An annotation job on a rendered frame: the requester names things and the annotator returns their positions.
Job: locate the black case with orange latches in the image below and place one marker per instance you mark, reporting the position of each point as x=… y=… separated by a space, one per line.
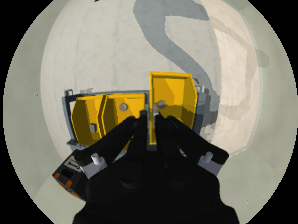
x=70 y=176

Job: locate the yellow bin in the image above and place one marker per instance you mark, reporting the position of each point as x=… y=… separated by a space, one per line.
x=85 y=112
x=112 y=115
x=179 y=93

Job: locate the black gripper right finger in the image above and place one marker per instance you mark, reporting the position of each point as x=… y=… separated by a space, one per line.
x=196 y=148

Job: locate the grey metal shelf rack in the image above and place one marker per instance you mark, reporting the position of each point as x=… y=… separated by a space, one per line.
x=73 y=143

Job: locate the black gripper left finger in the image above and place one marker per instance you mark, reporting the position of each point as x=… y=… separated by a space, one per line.
x=103 y=153

